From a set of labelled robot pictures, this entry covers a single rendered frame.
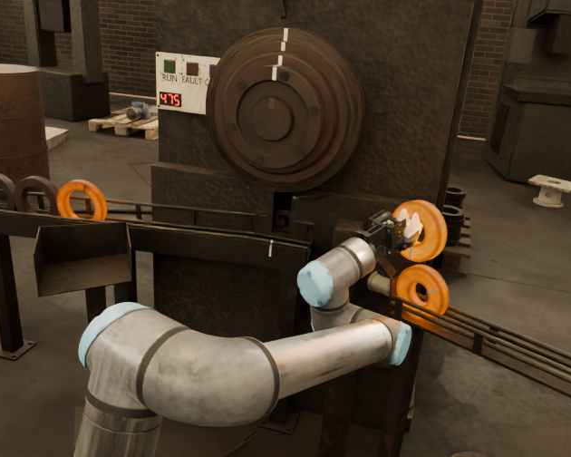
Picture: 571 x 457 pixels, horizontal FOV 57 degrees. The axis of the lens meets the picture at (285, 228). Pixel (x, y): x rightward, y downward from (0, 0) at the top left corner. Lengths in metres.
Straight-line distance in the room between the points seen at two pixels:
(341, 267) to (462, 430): 1.20
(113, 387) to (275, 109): 0.93
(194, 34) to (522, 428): 1.84
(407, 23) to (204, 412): 1.25
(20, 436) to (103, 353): 1.37
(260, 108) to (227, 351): 0.90
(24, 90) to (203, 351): 3.62
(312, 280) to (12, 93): 3.31
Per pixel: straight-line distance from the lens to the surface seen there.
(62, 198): 2.03
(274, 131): 1.48
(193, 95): 1.80
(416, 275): 1.48
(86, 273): 1.75
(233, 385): 0.69
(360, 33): 1.65
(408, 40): 1.64
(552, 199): 5.14
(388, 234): 1.24
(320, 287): 1.11
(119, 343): 0.75
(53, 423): 2.13
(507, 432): 2.27
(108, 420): 0.78
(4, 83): 4.14
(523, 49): 5.56
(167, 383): 0.69
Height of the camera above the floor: 1.39
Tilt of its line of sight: 22 degrees down
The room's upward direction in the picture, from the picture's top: 5 degrees clockwise
